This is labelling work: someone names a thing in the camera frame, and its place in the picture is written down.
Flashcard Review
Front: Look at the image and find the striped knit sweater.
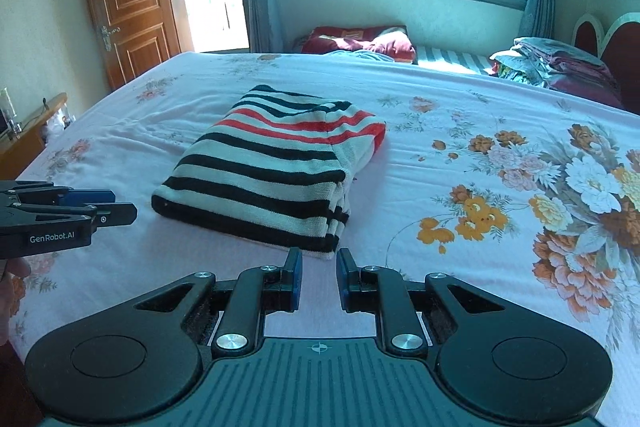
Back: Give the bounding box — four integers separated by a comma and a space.
151, 84, 386, 256

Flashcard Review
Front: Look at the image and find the person's left hand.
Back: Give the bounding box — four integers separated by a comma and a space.
0, 258, 30, 346

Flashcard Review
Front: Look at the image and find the wooden bedside table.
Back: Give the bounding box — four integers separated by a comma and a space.
0, 92, 67, 180

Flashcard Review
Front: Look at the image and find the striped low mattress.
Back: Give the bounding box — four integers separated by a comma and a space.
416, 46, 492, 76

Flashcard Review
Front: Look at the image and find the red pillow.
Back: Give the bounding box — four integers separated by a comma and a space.
302, 26, 416, 63

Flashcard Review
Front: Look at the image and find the stack of folded blankets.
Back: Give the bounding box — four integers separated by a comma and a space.
489, 37, 623, 108

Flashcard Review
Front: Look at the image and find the red heart-shaped headboard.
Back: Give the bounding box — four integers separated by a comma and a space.
572, 12, 640, 114

